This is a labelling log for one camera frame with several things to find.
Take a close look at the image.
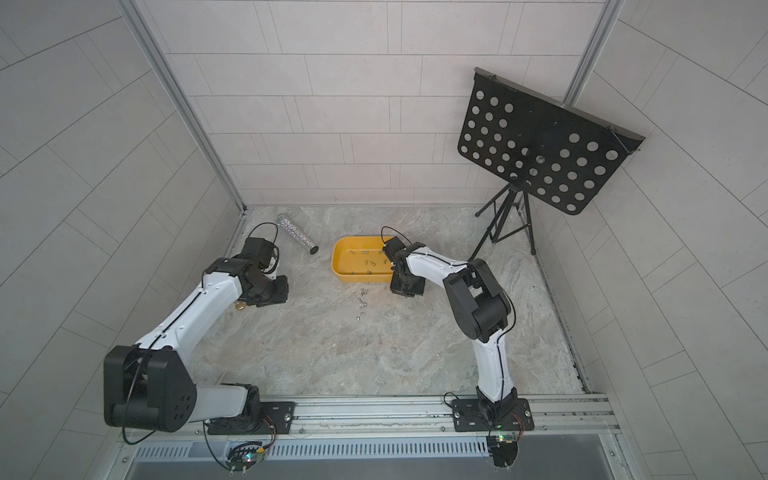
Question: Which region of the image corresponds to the yellow plastic storage box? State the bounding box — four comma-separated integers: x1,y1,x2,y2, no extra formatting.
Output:
331,236,393,284

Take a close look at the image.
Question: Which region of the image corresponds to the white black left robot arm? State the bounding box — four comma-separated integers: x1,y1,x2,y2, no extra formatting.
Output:
103,258,289,435

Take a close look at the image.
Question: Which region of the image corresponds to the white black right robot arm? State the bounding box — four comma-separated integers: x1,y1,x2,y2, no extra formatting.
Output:
383,237,516,408

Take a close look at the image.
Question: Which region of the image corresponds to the glittery silver tube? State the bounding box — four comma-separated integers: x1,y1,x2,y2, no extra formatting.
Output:
276,213,319,255

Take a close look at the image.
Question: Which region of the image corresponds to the left circuit board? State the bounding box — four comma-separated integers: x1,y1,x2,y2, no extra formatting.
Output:
226,441,266,476

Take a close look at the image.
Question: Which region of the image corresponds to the circuit board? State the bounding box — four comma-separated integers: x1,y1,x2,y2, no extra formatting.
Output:
226,441,266,476
486,436,519,469

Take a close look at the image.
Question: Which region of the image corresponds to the black music stand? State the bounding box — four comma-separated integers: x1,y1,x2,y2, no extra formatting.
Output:
457,68,645,243

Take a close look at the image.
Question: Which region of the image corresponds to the right circuit board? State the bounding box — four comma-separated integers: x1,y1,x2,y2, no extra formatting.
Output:
486,436,519,469

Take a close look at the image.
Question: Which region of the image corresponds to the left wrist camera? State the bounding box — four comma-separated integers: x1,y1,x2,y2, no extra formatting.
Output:
240,237,280,274

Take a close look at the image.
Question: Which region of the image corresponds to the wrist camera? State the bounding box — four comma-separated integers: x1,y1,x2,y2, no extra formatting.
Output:
382,236,406,263
240,237,280,274

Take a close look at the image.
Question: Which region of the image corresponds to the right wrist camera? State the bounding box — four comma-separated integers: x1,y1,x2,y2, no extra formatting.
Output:
382,236,406,263

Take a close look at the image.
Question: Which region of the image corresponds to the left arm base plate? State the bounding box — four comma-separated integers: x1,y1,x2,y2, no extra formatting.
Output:
207,402,296,436

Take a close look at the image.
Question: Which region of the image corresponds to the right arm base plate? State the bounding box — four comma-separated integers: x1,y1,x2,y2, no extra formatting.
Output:
448,398,535,433

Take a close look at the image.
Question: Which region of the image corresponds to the aluminium mounting rail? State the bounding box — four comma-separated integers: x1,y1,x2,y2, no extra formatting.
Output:
119,394,619,445

